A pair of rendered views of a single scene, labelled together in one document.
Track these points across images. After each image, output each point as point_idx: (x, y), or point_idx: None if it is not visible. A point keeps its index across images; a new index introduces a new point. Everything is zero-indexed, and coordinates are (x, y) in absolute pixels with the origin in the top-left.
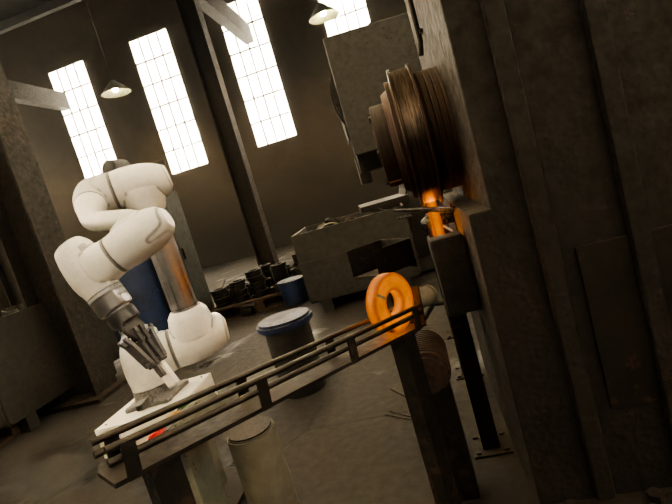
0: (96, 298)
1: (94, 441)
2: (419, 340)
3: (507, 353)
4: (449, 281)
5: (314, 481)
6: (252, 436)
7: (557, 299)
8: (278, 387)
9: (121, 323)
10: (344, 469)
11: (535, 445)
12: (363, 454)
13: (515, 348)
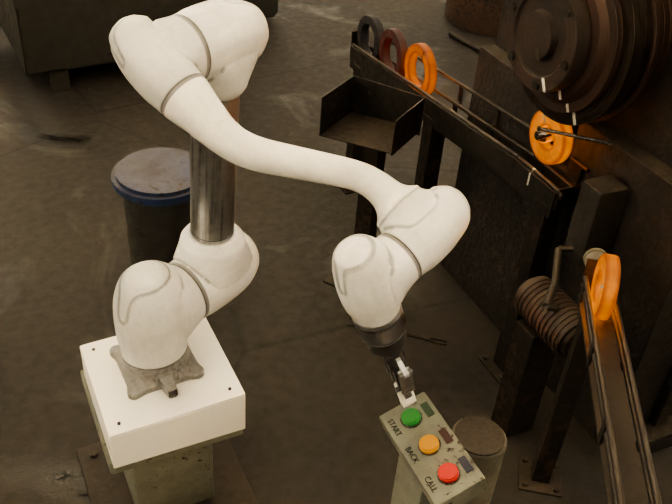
0: (391, 325)
1: None
2: (559, 299)
3: (658, 324)
4: (596, 235)
5: (324, 429)
6: (501, 447)
7: None
8: None
9: (401, 349)
10: (352, 409)
11: None
12: (361, 385)
13: (665, 319)
